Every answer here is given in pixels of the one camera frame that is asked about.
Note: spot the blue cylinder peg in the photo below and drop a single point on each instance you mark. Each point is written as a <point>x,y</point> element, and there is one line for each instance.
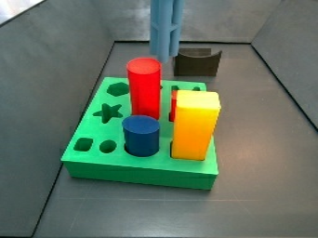
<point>141,130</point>

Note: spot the yellow rectangular peg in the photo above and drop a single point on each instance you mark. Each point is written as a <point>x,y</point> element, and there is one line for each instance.
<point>197,113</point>

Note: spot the blue three prong object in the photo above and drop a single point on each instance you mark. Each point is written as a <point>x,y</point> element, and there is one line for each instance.
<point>166,18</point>

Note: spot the black fixture bracket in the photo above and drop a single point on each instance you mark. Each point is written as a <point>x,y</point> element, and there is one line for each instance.
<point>197,62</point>

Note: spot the red square peg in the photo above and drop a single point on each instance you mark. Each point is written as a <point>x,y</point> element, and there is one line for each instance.
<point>173,105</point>

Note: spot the red cylinder peg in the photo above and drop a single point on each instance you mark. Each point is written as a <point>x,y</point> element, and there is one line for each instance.
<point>145,77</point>

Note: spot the green shape sorter block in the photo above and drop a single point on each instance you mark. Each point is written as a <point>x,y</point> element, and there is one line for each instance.
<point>97,156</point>

